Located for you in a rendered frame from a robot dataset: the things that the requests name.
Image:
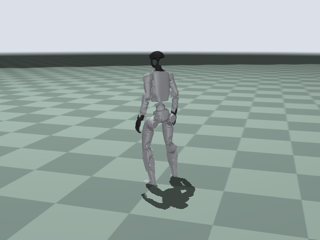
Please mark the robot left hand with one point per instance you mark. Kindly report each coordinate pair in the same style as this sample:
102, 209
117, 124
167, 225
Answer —
138, 123

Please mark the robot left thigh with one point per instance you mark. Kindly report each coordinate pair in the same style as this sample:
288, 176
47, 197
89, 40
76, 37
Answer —
147, 133

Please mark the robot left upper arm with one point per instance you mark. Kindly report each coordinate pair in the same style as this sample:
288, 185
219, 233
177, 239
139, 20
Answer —
147, 78

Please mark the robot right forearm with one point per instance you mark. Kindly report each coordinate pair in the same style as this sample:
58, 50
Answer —
174, 103

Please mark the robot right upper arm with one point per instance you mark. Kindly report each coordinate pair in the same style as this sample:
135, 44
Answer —
172, 85

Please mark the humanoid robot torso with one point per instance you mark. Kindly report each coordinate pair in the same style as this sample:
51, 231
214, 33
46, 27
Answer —
160, 91

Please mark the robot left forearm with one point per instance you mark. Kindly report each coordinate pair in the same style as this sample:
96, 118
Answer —
144, 105

